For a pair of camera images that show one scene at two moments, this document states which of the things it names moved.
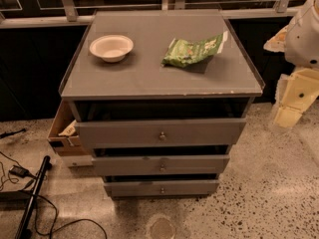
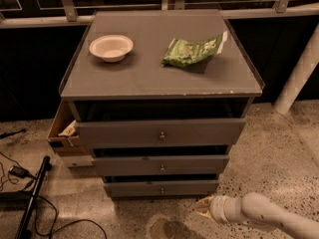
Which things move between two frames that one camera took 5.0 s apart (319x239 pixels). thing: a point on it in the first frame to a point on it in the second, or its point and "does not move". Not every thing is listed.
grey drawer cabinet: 159,98 does not move
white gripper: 304,40 to 216,209
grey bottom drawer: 160,188 does not move
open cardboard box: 63,135 does not move
